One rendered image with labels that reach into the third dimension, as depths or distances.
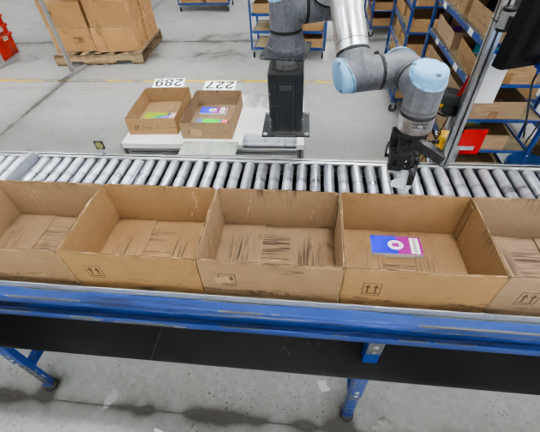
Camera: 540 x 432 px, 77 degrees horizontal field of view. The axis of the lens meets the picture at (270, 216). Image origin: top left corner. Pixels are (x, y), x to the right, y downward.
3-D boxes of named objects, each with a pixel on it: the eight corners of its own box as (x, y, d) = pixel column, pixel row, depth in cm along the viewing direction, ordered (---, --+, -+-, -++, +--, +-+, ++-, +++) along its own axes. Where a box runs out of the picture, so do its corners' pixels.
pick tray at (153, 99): (193, 102, 217) (189, 87, 210) (178, 135, 190) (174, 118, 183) (149, 102, 219) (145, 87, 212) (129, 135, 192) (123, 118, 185)
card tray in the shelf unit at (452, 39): (435, 28, 240) (440, 13, 233) (482, 28, 236) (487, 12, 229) (448, 50, 212) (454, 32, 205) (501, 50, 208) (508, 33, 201)
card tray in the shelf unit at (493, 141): (435, 115, 235) (440, 101, 227) (483, 116, 231) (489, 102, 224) (449, 147, 207) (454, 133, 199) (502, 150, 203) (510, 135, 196)
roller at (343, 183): (346, 170, 169) (347, 162, 166) (353, 251, 133) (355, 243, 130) (336, 170, 170) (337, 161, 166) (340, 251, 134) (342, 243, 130)
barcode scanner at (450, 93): (423, 106, 152) (434, 84, 145) (450, 111, 152) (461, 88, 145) (427, 114, 147) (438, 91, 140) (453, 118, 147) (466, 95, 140)
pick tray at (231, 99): (243, 105, 211) (242, 90, 204) (232, 139, 184) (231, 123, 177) (199, 105, 214) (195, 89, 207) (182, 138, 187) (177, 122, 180)
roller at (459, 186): (445, 167, 162) (447, 174, 165) (482, 252, 126) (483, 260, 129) (457, 164, 160) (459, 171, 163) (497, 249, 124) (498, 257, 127)
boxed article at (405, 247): (369, 237, 114) (369, 234, 112) (418, 241, 112) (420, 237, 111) (371, 255, 108) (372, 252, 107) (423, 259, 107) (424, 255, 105)
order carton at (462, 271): (453, 234, 114) (472, 196, 102) (483, 314, 93) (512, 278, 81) (334, 228, 118) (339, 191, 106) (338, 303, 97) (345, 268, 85)
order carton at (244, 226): (335, 228, 118) (340, 191, 106) (339, 303, 97) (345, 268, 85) (224, 223, 122) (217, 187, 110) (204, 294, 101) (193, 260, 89)
